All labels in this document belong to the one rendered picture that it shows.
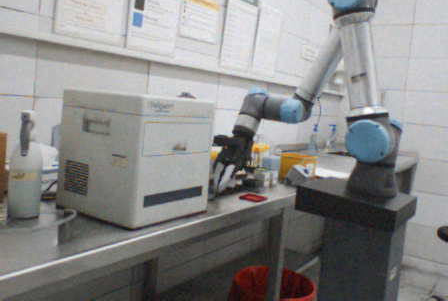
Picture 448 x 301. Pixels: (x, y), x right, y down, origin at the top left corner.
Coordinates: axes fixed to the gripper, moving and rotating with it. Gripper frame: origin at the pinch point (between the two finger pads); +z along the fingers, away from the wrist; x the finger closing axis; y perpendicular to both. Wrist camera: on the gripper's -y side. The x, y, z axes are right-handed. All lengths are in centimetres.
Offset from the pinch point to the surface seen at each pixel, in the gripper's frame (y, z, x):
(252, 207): 8.5, 1.2, -8.5
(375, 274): 30, 6, -42
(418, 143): 229, -139, -7
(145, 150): -38.4, 6.9, -4.6
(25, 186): -46, 23, 17
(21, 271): -56, 38, -8
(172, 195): -23.3, 11.4, -4.3
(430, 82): 205, -180, -10
